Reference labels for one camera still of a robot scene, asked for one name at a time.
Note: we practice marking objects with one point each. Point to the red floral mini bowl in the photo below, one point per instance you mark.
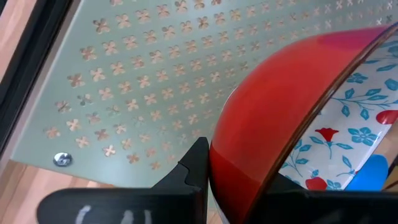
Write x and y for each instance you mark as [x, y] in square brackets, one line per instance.
[273, 109]

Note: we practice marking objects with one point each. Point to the green perforated metal shelf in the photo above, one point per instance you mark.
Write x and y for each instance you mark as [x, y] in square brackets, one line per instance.
[140, 102]

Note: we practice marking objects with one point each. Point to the black aluminium rig frame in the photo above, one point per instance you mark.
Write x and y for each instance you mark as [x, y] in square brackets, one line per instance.
[28, 62]

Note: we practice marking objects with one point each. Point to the silver shelf screw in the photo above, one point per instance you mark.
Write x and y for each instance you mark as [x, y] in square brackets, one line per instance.
[62, 159]

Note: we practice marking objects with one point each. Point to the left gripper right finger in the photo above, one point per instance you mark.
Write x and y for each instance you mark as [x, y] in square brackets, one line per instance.
[326, 208]

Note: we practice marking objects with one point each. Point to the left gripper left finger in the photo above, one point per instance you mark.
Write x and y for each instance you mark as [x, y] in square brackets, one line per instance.
[140, 205]

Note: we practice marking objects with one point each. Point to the blue plastic mini bowl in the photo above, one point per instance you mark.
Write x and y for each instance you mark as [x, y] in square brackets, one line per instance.
[370, 174]

